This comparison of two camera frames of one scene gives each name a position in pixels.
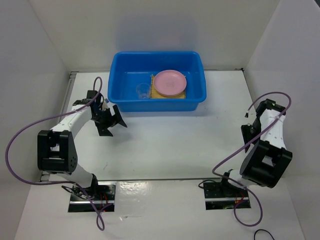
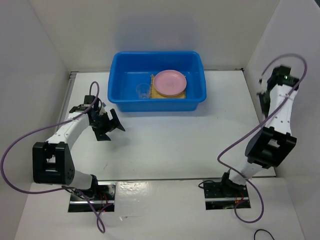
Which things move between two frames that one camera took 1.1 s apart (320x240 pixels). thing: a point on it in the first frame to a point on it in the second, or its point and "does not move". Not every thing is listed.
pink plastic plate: [170, 82] does not move
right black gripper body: [249, 132] to [265, 101]
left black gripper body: [104, 118] does not move
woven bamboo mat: [154, 95] does not move
